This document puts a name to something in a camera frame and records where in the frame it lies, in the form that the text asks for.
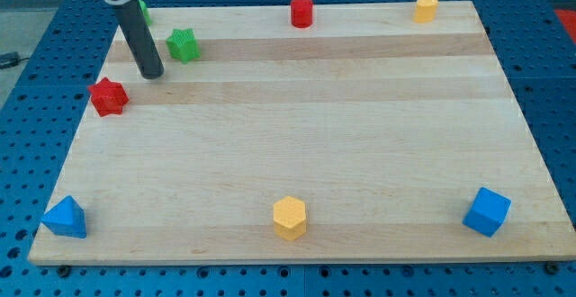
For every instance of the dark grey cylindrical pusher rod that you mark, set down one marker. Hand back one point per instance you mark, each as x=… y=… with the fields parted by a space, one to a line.
x=141 y=44

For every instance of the green circle block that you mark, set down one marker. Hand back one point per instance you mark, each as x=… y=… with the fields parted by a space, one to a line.
x=145 y=12

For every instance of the green star block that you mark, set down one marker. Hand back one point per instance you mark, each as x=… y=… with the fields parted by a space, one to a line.
x=182 y=45

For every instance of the red star block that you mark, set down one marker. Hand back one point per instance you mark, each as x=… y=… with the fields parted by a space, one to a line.
x=108 y=97

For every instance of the red cylinder block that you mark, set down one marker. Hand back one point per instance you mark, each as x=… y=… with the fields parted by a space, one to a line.
x=301 y=13

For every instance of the blue triangle block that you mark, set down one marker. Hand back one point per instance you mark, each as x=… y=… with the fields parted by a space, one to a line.
x=66 y=218

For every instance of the yellow hexagon block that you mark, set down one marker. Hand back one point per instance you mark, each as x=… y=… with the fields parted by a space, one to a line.
x=290 y=218

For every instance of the light wooden board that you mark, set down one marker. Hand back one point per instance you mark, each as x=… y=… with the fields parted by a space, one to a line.
x=384 y=127

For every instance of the yellow heart block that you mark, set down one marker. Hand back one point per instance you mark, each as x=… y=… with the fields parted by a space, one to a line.
x=425 y=11

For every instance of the blue cube block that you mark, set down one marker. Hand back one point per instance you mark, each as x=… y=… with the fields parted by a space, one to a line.
x=488 y=212

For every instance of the black cable plug on floor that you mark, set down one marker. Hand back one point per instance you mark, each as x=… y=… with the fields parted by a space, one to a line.
x=9 y=60

